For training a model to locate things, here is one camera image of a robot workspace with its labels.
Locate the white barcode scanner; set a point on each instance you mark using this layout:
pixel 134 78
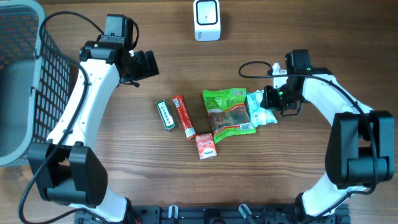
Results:
pixel 207 20

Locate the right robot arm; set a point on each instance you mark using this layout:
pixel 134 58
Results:
pixel 360 150

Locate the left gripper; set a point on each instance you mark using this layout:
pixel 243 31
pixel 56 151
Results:
pixel 145 71

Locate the grey plastic shopping basket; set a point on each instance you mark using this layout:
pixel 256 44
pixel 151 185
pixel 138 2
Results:
pixel 35 84

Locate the green snack bag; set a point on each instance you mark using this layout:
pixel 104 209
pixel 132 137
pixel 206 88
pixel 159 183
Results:
pixel 227 113

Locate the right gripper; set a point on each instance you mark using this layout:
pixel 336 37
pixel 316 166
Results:
pixel 271 101

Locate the dark green gum pack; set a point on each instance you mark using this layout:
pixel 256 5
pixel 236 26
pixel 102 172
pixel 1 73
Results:
pixel 165 114

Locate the red long stick packet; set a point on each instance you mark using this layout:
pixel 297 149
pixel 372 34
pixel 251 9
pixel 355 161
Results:
pixel 184 116

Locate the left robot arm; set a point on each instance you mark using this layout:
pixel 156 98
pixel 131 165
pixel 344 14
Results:
pixel 65 167

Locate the teal white snack packet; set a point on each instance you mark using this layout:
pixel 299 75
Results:
pixel 258 115

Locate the red small box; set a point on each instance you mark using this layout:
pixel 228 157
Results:
pixel 206 146

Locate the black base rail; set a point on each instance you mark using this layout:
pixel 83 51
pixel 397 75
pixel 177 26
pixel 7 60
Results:
pixel 268 214

